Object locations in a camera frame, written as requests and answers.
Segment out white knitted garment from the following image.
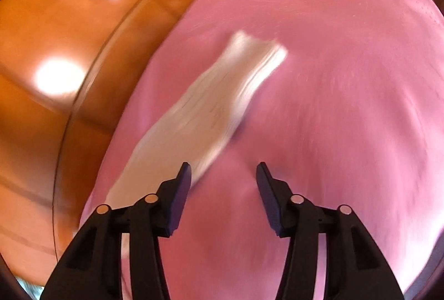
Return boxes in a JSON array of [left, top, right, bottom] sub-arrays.
[[104, 30, 288, 261]]

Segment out wooden wardrobe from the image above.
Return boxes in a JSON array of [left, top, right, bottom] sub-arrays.
[[0, 0, 240, 283]]

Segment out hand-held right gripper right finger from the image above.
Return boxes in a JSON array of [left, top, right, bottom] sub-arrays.
[[256, 162, 406, 300]]

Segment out pink bed blanket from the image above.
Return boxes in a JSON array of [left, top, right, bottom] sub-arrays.
[[79, 0, 444, 300]]

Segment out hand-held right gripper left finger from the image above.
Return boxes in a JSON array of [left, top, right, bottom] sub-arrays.
[[40, 162, 192, 300]]

